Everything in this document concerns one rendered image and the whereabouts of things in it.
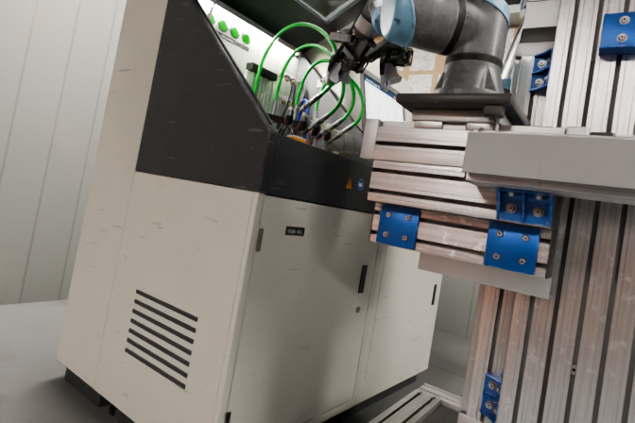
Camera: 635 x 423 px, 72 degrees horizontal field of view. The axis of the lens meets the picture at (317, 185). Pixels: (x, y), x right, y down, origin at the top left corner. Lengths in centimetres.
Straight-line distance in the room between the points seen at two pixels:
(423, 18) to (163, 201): 91
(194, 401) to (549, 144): 103
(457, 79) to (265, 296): 72
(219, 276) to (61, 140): 175
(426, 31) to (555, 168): 38
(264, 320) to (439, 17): 85
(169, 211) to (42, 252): 152
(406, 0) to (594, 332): 74
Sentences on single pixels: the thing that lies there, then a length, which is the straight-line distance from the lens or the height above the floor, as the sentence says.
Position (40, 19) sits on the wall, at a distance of 278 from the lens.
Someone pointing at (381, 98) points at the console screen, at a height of 134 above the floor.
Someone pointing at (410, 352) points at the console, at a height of 20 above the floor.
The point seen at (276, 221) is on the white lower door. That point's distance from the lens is 118.
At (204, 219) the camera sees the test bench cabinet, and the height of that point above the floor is 69.
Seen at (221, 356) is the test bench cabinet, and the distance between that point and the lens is 121.
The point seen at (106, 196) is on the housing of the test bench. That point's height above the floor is 68.
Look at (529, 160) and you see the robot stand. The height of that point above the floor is 91.
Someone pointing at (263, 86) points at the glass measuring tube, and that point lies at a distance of 184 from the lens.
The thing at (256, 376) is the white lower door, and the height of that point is 30.
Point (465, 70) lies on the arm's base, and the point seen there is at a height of 110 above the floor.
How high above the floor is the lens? 79
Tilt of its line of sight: 2 degrees up
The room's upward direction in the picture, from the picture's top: 10 degrees clockwise
